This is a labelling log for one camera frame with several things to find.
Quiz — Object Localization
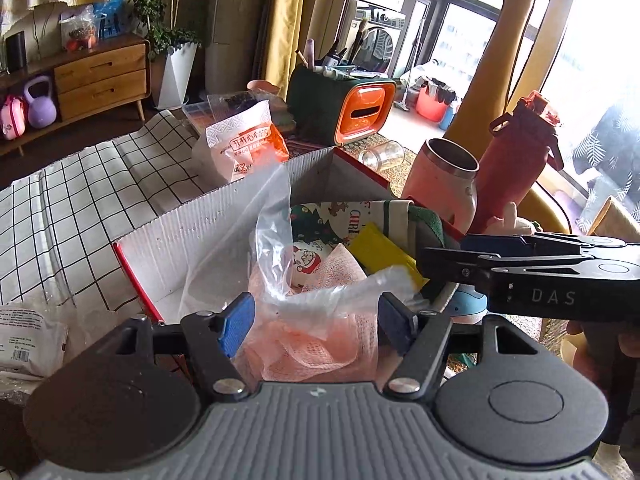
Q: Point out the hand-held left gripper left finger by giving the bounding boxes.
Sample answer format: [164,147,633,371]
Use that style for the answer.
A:
[107,291,257,402]

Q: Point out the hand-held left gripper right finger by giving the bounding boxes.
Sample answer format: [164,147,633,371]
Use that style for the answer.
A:
[377,291,551,396]

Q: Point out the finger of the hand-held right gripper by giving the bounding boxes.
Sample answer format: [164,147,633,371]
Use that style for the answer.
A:
[417,246,596,295]
[460,232,591,262]

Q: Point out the yellow cloth pouch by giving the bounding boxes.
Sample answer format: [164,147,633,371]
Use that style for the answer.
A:
[348,223,429,292]

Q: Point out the pink mesh bath pouf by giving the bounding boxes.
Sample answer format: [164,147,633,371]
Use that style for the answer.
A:
[239,244,382,384]

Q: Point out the red cardboard box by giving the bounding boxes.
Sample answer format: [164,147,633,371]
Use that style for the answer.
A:
[112,146,472,328]

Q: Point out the clear plastic bag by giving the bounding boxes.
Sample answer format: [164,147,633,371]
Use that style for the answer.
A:
[244,164,432,322]

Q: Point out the printed tote bag green straps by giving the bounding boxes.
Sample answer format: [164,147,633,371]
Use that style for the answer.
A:
[289,199,452,287]

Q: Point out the white plastic packet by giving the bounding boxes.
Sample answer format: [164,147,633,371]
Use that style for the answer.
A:
[0,302,69,379]

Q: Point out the person's right hand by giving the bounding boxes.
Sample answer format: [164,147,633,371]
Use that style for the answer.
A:
[616,331,640,393]

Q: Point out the pink plush toy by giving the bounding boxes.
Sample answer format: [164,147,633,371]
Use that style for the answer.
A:
[481,202,542,237]

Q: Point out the pink metal tumbler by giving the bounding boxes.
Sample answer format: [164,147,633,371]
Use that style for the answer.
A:
[400,138,480,234]

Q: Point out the red water bottle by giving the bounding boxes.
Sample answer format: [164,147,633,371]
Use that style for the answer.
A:
[471,90,565,235]

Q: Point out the clear glass jar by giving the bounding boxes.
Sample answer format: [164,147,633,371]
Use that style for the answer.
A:
[358,140,406,170]

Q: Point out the red bucket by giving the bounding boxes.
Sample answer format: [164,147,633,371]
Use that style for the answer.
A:
[415,77,462,122]

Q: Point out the orange white snack bag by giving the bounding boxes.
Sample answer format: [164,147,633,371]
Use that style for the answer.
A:
[192,99,290,185]

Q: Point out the yellow giraffe plush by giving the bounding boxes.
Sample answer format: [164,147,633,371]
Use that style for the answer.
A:
[444,0,544,162]

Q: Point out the green orange desk organizer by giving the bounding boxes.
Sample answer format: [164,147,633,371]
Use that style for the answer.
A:
[285,64,398,147]

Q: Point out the clear storage box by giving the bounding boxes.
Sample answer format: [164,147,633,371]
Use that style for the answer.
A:
[181,102,212,134]

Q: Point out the washing machine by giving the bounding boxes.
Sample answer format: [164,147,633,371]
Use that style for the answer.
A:
[349,2,407,74]

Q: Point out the potted green tree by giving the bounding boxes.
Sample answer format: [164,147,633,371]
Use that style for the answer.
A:
[112,0,202,111]

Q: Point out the wooden television stand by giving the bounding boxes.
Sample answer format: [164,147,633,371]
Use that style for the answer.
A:
[0,33,152,157]

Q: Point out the yellow curtain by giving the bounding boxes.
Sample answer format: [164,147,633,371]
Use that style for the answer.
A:
[262,0,314,97]

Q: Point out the purple kettlebell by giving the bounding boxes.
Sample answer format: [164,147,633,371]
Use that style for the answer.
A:
[23,75,57,129]

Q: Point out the standing air conditioner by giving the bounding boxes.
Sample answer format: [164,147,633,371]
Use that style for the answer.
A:
[204,0,282,94]

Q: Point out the pink small backpack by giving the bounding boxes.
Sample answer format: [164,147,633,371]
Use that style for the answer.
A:
[0,94,29,141]

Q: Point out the plastic bag of fruit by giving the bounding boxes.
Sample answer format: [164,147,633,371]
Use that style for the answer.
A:
[59,4,99,52]

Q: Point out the black cylinder speaker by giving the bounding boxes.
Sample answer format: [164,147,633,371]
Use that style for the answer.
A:
[4,30,27,72]

